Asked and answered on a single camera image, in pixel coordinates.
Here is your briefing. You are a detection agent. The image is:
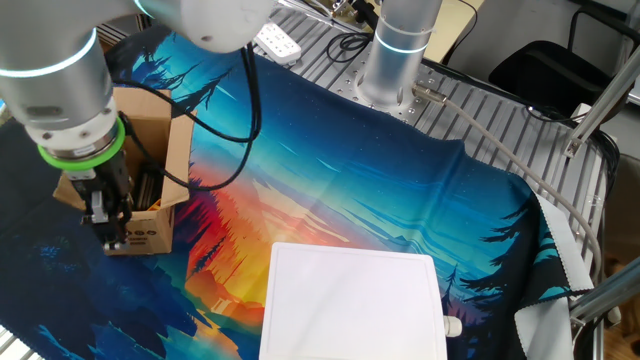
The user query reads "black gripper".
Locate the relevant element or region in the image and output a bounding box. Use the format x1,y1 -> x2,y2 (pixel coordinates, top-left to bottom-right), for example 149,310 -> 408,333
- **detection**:
63,153 -> 134,251

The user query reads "brown cardboard box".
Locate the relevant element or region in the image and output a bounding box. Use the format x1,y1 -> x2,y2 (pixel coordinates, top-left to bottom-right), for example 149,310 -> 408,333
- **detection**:
52,87 -> 197,257

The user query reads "colourful forest print tablecloth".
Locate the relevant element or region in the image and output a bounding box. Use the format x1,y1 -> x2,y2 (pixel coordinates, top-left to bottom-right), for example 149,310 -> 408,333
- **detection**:
0,22 -> 596,360

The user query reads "white power strip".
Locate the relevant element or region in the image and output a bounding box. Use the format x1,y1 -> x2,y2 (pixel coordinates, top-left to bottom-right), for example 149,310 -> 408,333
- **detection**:
253,22 -> 303,65

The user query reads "white plastic drawer cabinet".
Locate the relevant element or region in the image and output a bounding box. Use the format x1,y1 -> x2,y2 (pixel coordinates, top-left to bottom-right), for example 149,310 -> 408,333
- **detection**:
258,242 -> 464,360

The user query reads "beige board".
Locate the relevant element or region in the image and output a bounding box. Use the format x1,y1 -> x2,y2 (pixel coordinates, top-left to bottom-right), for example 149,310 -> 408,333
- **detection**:
424,0 -> 486,64

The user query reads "black office chair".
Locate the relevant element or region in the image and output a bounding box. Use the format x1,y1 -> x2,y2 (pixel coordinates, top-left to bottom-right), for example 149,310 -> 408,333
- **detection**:
487,7 -> 640,119

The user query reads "green wrist flange ring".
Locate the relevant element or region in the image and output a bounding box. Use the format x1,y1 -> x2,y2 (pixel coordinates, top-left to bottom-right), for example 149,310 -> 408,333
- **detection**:
37,117 -> 127,172

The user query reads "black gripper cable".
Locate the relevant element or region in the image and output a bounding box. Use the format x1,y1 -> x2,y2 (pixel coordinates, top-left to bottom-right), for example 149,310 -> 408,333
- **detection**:
112,42 -> 264,192

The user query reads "black coiled cable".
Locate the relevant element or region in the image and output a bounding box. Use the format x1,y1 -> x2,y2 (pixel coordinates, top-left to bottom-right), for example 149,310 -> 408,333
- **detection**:
327,32 -> 374,64

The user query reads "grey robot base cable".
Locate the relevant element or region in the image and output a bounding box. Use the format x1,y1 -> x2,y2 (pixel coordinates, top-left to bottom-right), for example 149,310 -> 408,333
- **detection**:
412,82 -> 604,281

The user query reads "aluminium frame post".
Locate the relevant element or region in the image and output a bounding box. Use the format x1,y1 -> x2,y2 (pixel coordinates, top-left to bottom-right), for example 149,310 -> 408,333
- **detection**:
562,54 -> 640,159
568,259 -> 640,329

